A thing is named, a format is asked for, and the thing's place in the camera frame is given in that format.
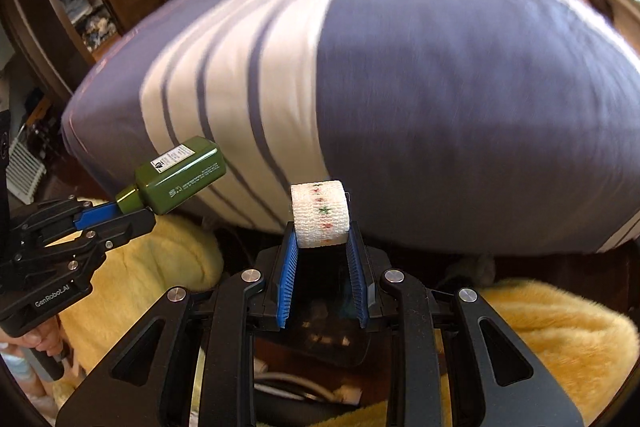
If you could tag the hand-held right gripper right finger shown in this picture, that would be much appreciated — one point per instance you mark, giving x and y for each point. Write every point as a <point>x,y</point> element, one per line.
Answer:
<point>356,279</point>

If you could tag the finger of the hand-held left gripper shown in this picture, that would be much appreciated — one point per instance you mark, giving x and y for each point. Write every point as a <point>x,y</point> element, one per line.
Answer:
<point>95,214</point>
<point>120,227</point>

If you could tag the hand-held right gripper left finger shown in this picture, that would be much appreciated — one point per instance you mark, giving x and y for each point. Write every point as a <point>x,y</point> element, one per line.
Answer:
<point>287,279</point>

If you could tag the white bandage roll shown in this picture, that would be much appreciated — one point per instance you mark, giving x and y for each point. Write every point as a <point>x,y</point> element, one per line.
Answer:
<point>320,214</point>

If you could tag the green plastic bottle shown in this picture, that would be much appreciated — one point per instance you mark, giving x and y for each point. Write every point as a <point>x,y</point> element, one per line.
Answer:
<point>180,177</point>

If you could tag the person's left forearm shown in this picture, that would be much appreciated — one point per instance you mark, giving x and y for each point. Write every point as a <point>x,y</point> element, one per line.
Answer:
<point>17,372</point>

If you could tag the person's left hand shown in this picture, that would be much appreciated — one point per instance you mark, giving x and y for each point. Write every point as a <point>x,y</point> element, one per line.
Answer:
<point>45,334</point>

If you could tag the white slatted rack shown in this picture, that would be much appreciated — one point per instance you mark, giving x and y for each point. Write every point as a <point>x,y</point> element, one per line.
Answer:
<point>24,169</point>

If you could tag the blue white striped blanket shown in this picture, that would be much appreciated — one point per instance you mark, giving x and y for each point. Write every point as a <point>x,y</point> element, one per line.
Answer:
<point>425,97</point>

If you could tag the yellow fluffy rug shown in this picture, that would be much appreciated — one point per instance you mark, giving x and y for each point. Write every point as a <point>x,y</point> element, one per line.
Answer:
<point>540,347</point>

